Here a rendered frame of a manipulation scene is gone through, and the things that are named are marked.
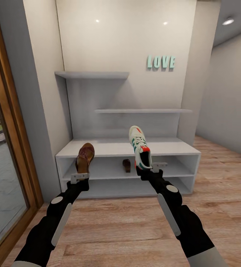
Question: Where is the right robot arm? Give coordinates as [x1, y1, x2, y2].
[136, 163, 229, 267]

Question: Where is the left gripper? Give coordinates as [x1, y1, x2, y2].
[67, 179, 89, 199]

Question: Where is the sandal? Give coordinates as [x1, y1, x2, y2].
[75, 143, 95, 174]
[122, 159, 131, 172]

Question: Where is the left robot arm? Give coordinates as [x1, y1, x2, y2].
[11, 173, 90, 267]

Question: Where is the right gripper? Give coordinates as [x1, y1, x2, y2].
[136, 166, 163, 187]

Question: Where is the gym shoe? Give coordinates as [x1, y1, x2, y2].
[129, 126, 152, 169]

